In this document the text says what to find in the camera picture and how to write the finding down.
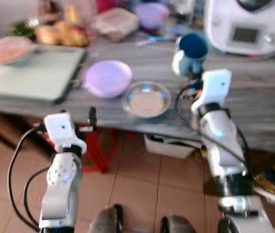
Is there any blue mug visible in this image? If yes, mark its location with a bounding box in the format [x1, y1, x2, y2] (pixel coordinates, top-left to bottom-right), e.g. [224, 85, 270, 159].
[172, 33, 210, 78]

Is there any red stool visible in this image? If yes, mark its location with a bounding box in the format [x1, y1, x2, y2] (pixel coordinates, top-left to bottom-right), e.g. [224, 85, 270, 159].
[76, 127, 119, 174]

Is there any purple plastic bowl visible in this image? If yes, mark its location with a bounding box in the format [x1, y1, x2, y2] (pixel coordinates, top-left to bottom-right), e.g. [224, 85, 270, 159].
[82, 60, 133, 100]

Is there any clear glass bowl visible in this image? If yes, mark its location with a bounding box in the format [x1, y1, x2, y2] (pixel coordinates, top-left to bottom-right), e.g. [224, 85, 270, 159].
[121, 81, 172, 119]

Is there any blue pen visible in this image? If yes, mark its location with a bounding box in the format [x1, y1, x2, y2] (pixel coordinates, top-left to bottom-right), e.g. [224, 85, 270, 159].
[136, 34, 170, 47]

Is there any white storage box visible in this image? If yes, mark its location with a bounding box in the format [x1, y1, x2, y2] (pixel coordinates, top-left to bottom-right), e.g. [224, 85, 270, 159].
[144, 133, 204, 160]

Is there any pale green cutting board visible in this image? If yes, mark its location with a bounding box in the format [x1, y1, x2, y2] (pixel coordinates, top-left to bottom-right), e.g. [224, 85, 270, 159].
[0, 46, 87, 104]

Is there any white kitchen appliance with display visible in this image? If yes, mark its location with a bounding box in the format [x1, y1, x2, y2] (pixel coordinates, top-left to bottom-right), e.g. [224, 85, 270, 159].
[204, 0, 275, 55]

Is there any purple lidded container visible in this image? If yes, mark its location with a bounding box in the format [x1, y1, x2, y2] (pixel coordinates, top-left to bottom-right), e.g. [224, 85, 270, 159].
[133, 2, 171, 30]

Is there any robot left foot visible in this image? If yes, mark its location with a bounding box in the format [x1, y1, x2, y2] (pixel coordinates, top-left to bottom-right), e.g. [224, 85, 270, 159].
[87, 203, 125, 233]

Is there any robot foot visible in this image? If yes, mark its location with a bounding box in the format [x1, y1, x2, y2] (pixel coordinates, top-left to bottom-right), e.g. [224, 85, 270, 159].
[159, 215, 196, 233]
[87, 203, 125, 233]

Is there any clear plastic food container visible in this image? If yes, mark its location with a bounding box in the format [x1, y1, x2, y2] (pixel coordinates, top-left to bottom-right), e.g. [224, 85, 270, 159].
[91, 8, 139, 42]

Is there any yellow and blue bag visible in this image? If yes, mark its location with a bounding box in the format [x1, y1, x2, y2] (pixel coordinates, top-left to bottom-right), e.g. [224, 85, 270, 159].
[253, 164, 275, 196]

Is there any pink bowl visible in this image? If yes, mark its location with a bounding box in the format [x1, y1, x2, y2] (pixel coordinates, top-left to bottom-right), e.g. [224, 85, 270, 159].
[0, 36, 34, 66]

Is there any green leafy plant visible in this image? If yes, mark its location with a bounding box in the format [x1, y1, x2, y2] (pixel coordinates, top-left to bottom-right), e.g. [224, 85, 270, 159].
[8, 21, 35, 40]

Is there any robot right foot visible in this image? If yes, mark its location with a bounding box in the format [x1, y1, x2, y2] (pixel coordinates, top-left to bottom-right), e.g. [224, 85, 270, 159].
[159, 215, 196, 233]

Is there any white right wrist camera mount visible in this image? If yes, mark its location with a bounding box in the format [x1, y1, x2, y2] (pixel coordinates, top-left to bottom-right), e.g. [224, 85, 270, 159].
[191, 69, 233, 115]

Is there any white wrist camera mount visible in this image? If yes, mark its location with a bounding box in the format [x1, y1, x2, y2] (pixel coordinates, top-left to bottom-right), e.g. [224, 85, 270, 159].
[44, 112, 87, 155]
[191, 69, 233, 115]

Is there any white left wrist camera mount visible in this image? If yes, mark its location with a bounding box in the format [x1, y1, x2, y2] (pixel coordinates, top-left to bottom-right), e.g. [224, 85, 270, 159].
[44, 112, 87, 155]

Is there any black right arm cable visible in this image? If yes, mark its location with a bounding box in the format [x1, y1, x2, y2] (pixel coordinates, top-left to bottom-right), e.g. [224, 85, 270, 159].
[175, 83, 248, 168]

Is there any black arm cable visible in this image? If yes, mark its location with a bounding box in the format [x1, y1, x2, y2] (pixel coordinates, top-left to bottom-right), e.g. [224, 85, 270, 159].
[175, 83, 248, 168]
[7, 125, 50, 231]

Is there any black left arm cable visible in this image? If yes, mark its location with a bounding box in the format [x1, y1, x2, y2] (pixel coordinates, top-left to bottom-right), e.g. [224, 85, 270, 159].
[7, 125, 50, 231]

